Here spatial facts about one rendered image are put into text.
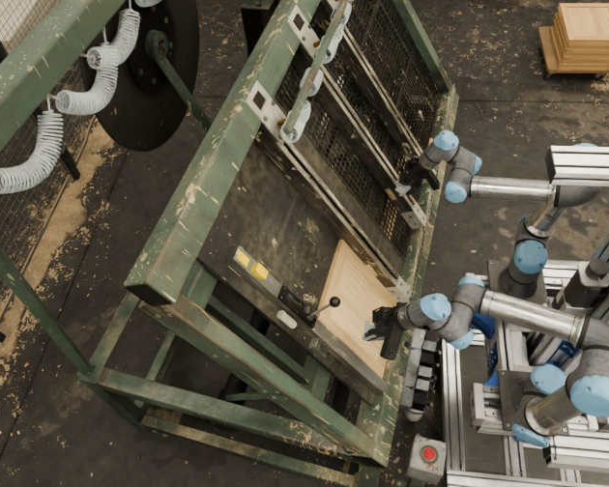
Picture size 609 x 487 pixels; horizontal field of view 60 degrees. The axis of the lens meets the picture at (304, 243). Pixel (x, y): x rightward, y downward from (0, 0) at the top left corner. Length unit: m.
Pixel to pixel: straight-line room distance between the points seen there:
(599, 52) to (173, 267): 4.16
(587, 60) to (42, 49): 4.18
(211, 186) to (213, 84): 3.58
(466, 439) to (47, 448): 2.30
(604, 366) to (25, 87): 1.64
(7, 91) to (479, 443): 2.50
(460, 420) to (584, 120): 2.74
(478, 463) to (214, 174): 2.02
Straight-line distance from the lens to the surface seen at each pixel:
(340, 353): 1.97
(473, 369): 3.07
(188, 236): 1.39
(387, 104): 2.50
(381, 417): 2.19
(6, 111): 1.55
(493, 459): 2.94
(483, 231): 3.81
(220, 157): 1.52
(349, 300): 2.07
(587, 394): 1.54
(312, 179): 1.89
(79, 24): 1.75
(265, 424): 2.32
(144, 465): 3.27
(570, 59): 4.93
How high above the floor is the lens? 3.00
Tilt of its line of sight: 55 degrees down
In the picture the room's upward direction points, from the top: 8 degrees counter-clockwise
